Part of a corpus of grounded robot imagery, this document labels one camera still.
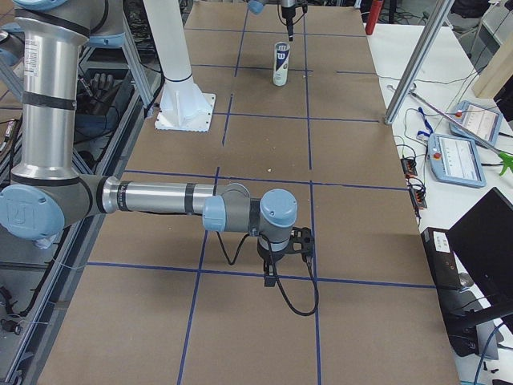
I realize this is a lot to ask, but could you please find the far teach pendant tablet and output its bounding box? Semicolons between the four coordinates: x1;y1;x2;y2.
454;100;503;145

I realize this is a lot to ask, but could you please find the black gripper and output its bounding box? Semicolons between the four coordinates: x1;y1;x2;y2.
257;236;298;287
279;5;297;42

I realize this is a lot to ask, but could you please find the black computer box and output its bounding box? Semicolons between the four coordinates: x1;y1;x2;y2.
422;227;475;292

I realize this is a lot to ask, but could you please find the tennis ball can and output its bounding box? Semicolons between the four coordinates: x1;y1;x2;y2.
273;42;290;87

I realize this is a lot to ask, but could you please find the aluminium frame post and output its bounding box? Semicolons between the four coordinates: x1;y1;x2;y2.
384;0;454;125

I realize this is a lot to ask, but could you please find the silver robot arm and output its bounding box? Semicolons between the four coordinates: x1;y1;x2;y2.
247;0;297;42
1;1;309;286

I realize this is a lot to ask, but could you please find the teach pendant tablet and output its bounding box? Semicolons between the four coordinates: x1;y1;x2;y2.
427;134;487;188
454;100;503;145

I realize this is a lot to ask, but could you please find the red cylinder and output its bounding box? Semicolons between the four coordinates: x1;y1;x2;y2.
366;0;384;36

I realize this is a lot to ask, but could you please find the white pedestal column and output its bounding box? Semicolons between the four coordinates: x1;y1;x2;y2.
143;0;216;132

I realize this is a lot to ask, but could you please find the blue lanyard badge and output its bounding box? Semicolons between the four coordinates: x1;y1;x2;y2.
416;107;434;142

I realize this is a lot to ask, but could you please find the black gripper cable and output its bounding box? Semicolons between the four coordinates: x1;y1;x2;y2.
216;231;321;317

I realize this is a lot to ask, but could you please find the black monitor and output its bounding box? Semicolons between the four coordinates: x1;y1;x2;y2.
446;186;513;306

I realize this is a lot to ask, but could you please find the near teach pendant tablet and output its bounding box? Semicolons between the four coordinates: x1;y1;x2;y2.
427;134;487;188

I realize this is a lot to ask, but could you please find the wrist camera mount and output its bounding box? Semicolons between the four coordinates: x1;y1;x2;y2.
287;227;314;262

